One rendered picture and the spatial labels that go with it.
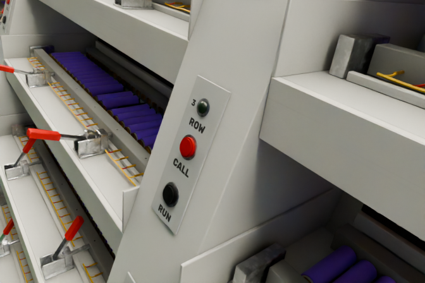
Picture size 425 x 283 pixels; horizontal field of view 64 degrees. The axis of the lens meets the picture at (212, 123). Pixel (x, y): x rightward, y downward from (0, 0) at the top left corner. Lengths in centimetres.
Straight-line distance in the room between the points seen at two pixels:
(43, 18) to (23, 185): 37
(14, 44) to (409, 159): 80
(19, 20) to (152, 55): 55
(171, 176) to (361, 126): 16
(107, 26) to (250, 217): 28
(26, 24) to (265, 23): 69
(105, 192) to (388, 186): 30
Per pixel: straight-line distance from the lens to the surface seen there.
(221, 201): 25
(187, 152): 26
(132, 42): 38
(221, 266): 30
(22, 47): 88
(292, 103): 22
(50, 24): 88
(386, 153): 19
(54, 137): 45
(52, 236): 64
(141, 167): 42
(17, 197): 73
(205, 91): 26
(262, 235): 32
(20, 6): 86
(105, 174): 43
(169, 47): 32
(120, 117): 53
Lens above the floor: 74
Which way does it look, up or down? 14 degrees down
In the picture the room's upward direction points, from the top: 21 degrees clockwise
